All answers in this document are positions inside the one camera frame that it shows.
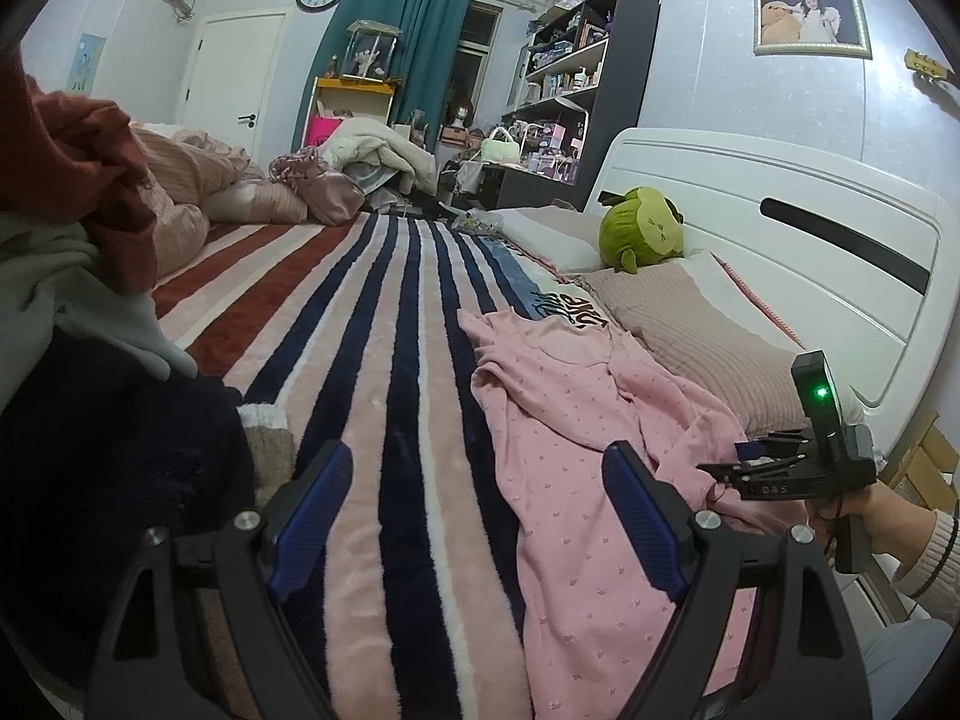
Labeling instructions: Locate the small wall poster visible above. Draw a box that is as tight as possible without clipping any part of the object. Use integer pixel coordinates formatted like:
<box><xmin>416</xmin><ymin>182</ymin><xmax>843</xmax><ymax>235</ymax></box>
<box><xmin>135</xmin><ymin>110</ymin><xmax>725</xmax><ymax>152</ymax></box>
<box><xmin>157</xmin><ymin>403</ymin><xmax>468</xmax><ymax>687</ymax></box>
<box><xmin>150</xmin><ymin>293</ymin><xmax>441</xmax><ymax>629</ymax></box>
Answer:
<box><xmin>69</xmin><ymin>34</ymin><xmax>104</xmax><ymax>95</ymax></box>

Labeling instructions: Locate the pink satin cloth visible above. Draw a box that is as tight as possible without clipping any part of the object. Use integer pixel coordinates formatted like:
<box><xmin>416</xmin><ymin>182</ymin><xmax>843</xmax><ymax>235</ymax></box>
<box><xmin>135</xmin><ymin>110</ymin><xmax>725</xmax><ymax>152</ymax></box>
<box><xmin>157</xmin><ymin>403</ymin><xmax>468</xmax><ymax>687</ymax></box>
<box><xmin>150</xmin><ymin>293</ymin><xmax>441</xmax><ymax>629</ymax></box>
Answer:
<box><xmin>268</xmin><ymin>148</ymin><xmax>367</xmax><ymax>227</ymax></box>

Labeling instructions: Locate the beige knit sock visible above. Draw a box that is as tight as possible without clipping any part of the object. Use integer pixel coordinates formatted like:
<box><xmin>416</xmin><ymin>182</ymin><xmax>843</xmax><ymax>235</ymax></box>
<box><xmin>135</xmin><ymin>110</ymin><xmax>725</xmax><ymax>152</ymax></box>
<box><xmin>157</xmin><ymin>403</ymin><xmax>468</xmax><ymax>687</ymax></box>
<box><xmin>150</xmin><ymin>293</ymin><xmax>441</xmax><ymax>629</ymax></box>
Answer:
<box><xmin>237</xmin><ymin>403</ymin><xmax>298</xmax><ymax>509</ymax></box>

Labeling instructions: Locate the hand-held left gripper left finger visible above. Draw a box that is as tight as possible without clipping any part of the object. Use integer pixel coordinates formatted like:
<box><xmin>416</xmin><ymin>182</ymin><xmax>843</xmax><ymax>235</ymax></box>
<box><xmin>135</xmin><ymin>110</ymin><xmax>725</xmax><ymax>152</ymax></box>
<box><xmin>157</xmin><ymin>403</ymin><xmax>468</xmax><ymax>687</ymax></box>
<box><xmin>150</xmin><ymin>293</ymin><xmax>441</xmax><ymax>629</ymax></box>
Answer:
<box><xmin>86</xmin><ymin>439</ymin><xmax>353</xmax><ymax>720</ymax></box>

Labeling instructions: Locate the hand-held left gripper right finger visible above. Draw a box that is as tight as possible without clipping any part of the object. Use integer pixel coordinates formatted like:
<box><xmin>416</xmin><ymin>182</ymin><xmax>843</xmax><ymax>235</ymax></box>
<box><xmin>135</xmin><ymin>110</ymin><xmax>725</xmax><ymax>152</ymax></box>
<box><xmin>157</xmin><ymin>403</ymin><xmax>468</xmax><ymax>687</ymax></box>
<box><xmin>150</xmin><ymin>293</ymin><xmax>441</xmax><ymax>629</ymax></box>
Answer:
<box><xmin>601</xmin><ymin>441</ymin><xmax>875</xmax><ymax>720</ymax></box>

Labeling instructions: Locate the glass display case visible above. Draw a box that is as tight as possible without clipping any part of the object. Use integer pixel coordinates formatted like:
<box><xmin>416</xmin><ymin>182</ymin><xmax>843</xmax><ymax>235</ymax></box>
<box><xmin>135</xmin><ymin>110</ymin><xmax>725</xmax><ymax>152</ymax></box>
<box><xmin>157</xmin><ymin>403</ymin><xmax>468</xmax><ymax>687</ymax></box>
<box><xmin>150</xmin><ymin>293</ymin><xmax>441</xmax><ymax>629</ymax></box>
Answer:
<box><xmin>337</xmin><ymin>20</ymin><xmax>404</xmax><ymax>82</ymax></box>

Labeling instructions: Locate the white door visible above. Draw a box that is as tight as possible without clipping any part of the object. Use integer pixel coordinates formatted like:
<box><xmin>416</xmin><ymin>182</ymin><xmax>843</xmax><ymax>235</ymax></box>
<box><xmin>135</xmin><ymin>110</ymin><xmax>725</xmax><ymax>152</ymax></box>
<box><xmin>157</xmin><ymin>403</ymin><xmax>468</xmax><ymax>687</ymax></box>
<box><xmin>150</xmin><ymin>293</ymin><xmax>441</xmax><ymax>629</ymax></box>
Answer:
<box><xmin>182</xmin><ymin>13</ymin><xmax>290</xmax><ymax>170</ymax></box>

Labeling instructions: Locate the wooden frame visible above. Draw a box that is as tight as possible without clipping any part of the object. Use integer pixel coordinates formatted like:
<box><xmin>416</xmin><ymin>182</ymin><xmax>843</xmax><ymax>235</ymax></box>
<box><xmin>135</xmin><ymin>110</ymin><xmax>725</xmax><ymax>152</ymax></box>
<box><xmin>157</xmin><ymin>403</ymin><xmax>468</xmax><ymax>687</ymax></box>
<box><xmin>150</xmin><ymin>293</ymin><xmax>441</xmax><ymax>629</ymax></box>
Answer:
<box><xmin>881</xmin><ymin>411</ymin><xmax>960</xmax><ymax>512</ymax></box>

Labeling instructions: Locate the green plush toy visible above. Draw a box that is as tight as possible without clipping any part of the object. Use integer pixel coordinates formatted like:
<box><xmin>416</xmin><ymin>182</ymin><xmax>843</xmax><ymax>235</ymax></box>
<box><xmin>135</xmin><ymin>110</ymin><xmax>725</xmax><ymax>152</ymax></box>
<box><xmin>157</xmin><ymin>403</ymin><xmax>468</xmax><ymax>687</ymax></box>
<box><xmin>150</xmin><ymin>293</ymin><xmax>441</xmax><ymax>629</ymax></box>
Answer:
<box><xmin>598</xmin><ymin>186</ymin><xmax>685</xmax><ymax>273</ymax></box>

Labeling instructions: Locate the framed photo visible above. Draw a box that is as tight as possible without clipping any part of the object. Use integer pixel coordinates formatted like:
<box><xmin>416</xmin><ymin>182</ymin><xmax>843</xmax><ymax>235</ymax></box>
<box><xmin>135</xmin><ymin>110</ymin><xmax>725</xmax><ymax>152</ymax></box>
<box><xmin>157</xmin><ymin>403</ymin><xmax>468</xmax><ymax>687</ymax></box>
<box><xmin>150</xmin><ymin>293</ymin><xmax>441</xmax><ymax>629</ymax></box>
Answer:
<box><xmin>752</xmin><ymin>0</ymin><xmax>873</xmax><ymax>61</ymax></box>

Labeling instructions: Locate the teal curtain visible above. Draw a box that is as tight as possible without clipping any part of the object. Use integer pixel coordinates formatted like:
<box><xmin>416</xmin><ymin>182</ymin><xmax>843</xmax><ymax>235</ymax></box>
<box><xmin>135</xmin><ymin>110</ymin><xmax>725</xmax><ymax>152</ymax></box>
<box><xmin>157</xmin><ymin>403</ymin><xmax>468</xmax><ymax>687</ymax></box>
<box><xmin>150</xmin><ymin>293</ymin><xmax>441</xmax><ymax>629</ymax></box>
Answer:
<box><xmin>292</xmin><ymin>0</ymin><xmax>475</xmax><ymax>156</ymax></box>

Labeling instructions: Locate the pale green handbag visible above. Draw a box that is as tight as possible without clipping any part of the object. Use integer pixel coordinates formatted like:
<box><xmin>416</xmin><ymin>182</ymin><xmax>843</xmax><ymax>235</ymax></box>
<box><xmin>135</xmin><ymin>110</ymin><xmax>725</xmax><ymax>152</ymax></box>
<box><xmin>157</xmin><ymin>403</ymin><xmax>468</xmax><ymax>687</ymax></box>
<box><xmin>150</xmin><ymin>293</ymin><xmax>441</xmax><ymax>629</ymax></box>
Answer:
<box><xmin>480</xmin><ymin>127</ymin><xmax>524</xmax><ymax>164</ymax></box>

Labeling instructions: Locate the white pillow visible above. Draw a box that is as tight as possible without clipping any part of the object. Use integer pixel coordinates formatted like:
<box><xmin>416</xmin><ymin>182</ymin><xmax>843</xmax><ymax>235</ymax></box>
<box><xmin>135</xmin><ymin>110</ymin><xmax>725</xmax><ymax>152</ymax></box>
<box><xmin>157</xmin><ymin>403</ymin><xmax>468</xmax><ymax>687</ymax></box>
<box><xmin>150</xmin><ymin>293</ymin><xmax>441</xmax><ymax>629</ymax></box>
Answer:
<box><xmin>675</xmin><ymin>250</ymin><xmax>815</xmax><ymax>353</ymax></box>

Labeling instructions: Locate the yellow shelf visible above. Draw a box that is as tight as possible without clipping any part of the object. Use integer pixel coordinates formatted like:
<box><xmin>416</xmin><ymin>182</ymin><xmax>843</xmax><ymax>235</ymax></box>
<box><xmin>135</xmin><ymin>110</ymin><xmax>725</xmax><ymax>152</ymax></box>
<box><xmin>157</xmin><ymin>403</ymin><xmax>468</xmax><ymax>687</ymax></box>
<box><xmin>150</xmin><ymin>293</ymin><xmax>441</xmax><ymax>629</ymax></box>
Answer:
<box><xmin>306</xmin><ymin>76</ymin><xmax>402</xmax><ymax>151</ymax></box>

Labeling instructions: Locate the white framed mirror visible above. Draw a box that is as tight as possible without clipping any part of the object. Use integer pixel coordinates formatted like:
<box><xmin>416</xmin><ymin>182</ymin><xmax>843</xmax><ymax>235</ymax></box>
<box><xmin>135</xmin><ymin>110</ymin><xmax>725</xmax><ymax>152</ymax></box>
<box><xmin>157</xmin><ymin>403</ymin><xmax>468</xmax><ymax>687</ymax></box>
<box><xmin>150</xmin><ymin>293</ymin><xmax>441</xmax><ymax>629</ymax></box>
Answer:
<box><xmin>510</xmin><ymin>45</ymin><xmax>532</xmax><ymax>110</ymax></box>

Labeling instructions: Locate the cream coat pile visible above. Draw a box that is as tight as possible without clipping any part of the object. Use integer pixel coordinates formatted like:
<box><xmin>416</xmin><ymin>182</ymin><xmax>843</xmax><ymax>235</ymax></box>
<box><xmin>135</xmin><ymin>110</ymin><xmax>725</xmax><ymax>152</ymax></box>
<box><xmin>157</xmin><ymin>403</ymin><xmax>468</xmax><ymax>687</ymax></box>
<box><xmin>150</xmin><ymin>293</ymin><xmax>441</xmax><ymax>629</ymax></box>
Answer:
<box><xmin>322</xmin><ymin>116</ymin><xmax>440</xmax><ymax>197</ymax></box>

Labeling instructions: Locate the yellow guitar headstock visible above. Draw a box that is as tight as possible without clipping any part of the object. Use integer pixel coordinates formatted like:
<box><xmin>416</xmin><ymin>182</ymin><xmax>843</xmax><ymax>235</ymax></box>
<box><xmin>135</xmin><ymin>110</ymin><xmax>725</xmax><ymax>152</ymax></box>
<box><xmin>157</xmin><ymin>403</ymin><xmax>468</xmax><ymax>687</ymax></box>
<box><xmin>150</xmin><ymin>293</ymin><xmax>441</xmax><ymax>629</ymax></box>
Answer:
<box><xmin>904</xmin><ymin>49</ymin><xmax>960</xmax><ymax>89</ymax></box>

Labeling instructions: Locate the pink ribbed quilt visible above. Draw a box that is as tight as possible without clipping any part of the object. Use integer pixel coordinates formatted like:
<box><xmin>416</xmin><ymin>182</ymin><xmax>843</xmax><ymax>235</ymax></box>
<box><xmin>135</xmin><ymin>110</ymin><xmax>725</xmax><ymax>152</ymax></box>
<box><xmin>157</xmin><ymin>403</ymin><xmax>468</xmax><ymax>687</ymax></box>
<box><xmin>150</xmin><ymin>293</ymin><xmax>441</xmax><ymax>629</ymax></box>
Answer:
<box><xmin>131</xmin><ymin>124</ymin><xmax>310</xmax><ymax>291</ymax></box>

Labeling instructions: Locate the striped plush blanket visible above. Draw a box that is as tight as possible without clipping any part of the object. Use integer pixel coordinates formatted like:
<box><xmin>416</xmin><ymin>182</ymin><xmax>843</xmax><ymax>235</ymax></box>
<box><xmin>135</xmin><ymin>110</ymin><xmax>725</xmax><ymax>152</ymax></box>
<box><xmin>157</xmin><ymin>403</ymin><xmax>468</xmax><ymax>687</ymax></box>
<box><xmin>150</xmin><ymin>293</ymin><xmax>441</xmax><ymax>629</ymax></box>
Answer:
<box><xmin>150</xmin><ymin>210</ymin><xmax>623</xmax><ymax>720</ymax></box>

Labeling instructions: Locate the pink dotted garment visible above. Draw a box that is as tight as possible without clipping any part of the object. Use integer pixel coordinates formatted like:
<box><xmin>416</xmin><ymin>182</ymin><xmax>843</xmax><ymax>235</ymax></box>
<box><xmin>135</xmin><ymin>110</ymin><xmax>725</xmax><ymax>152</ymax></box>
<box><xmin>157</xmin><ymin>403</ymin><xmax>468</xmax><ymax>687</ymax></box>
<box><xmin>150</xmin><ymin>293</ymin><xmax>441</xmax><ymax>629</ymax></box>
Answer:
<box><xmin>457</xmin><ymin>307</ymin><xmax>815</xmax><ymax>720</ymax></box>

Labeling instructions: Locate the person's right hand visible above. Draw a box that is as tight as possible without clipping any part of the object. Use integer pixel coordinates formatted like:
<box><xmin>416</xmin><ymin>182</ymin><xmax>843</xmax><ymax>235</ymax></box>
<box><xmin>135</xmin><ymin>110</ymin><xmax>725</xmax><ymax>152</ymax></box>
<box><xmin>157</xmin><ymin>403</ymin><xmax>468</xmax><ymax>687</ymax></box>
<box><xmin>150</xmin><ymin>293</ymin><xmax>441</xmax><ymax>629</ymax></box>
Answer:
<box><xmin>806</xmin><ymin>484</ymin><xmax>938</xmax><ymax>572</ymax></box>

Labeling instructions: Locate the beige ribbed pillow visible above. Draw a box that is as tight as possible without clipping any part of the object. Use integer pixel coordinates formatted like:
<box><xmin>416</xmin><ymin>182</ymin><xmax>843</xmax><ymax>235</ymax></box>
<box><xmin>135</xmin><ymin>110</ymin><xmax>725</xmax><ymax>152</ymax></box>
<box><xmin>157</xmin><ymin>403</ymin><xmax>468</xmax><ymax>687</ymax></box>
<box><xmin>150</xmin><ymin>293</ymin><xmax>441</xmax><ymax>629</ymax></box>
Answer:
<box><xmin>585</xmin><ymin>262</ymin><xmax>835</xmax><ymax>432</ymax></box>

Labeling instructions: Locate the white bed headboard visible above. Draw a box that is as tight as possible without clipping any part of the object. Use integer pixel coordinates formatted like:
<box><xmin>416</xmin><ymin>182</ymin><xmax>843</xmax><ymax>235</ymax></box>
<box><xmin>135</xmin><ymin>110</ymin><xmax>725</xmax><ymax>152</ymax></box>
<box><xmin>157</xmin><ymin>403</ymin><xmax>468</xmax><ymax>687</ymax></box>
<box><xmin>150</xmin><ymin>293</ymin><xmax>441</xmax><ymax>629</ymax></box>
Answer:
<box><xmin>581</xmin><ymin>127</ymin><xmax>955</xmax><ymax>460</ymax></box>

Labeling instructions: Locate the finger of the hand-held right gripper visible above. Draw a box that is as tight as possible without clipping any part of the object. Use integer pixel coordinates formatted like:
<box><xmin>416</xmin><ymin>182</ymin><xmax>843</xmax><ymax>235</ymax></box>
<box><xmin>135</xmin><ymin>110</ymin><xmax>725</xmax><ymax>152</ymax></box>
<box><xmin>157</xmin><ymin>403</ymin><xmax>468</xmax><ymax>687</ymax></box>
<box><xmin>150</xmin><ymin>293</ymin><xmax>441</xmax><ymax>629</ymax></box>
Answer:
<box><xmin>737</xmin><ymin>431</ymin><xmax>815</xmax><ymax>462</ymax></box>
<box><xmin>696</xmin><ymin>457</ymin><xmax>807</xmax><ymax>500</ymax></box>

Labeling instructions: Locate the dark bookshelf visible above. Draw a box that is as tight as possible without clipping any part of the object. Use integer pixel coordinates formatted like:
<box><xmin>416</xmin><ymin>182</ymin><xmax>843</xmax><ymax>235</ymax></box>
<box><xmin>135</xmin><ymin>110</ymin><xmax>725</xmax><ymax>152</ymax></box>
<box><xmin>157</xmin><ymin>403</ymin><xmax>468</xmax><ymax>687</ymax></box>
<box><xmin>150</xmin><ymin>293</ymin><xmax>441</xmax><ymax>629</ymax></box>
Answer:
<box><xmin>499</xmin><ymin>0</ymin><xmax>661</xmax><ymax>212</ymax></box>

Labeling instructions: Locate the red cloth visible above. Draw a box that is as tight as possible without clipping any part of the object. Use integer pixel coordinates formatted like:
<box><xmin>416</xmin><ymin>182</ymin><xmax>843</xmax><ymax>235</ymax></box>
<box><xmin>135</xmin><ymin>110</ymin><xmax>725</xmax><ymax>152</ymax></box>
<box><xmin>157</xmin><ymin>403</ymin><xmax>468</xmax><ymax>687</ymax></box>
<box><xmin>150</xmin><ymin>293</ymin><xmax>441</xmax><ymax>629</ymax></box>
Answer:
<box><xmin>0</xmin><ymin>52</ymin><xmax>160</xmax><ymax>295</ymax></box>

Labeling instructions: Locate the window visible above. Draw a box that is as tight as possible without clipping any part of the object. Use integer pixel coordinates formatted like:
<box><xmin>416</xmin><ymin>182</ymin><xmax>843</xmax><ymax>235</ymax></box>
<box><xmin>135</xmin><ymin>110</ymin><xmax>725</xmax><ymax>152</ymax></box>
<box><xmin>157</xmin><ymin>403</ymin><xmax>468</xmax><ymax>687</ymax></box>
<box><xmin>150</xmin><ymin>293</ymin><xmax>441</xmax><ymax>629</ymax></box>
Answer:
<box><xmin>450</xmin><ymin>0</ymin><xmax>503</xmax><ymax>128</ymax></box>

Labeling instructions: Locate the grey flat pillow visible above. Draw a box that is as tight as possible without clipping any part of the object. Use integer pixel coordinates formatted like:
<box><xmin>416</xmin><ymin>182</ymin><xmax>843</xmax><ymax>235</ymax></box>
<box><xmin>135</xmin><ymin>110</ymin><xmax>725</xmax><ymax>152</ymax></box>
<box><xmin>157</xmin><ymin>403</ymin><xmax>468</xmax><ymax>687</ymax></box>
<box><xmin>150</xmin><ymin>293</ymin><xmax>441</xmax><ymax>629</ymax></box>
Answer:
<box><xmin>496</xmin><ymin>206</ymin><xmax>623</xmax><ymax>276</ymax></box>

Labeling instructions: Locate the person's leg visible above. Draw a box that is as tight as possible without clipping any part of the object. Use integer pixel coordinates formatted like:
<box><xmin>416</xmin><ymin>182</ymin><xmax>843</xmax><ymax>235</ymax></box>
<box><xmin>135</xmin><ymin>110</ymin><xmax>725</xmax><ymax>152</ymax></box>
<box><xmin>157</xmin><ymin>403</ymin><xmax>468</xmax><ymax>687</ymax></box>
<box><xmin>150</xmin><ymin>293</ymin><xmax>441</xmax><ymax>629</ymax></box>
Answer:
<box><xmin>859</xmin><ymin>619</ymin><xmax>960</xmax><ymax>720</ymax></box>

